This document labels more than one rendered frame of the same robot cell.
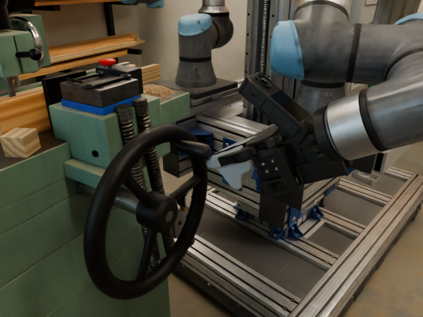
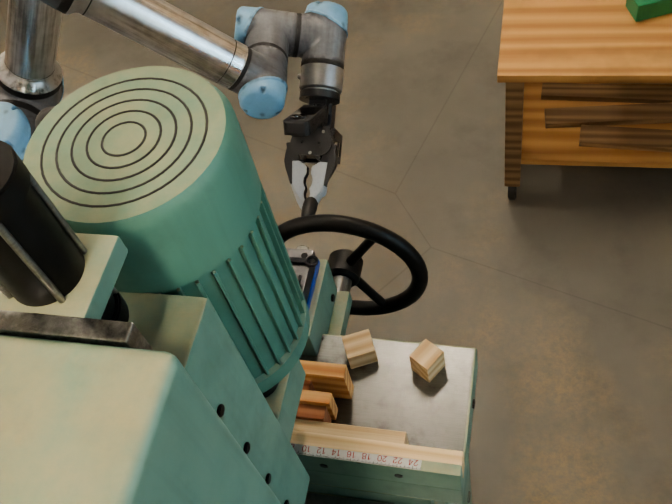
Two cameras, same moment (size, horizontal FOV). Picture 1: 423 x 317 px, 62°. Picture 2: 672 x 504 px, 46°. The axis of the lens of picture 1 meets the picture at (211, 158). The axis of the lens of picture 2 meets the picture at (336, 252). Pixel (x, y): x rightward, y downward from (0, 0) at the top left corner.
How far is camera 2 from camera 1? 1.29 m
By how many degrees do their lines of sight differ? 73
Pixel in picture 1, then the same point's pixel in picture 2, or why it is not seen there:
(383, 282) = not seen: hidden behind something
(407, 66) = (314, 31)
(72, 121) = (320, 306)
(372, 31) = (274, 38)
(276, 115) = (320, 119)
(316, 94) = not seen: hidden behind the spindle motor
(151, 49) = not seen: outside the picture
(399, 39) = (280, 29)
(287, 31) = (273, 82)
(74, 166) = (342, 327)
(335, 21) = (261, 53)
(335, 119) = (334, 81)
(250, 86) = (311, 122)
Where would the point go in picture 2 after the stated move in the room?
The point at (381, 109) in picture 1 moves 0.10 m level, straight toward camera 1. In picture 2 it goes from (339, 54) to (397, 51)
